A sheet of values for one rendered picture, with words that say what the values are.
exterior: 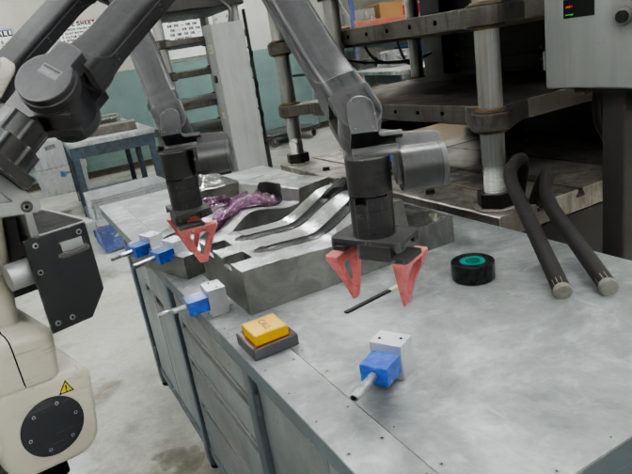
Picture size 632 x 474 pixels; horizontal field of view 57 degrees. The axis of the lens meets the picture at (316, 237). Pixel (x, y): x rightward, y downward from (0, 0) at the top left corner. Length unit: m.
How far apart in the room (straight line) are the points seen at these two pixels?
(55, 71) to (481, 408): 0.70
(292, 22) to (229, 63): 4.65
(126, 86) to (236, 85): 3.08
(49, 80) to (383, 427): 0.62
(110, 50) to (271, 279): 0.49
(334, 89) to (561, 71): 0.85
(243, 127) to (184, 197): 4.50
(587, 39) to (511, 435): 0.98
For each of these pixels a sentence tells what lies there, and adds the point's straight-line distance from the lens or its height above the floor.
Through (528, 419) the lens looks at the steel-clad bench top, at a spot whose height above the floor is 0.80.
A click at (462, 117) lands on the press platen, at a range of 1.71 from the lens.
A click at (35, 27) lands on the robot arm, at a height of 1.37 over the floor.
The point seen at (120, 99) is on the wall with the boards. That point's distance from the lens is 8.36.
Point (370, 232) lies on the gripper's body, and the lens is 0.75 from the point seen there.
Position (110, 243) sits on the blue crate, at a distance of 4.70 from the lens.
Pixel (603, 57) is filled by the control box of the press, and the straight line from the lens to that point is 1.47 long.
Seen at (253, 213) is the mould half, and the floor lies 0.89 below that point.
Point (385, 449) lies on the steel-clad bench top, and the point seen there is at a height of 0.80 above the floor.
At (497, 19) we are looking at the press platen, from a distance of 1.50.
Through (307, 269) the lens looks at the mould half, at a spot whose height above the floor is 0.85.
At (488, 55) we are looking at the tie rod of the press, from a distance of 1.52.
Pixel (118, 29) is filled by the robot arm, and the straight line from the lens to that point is 0.91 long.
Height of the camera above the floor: 1.26
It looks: 18 degrees down
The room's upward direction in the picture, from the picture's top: 9 degrees counter-clockwise
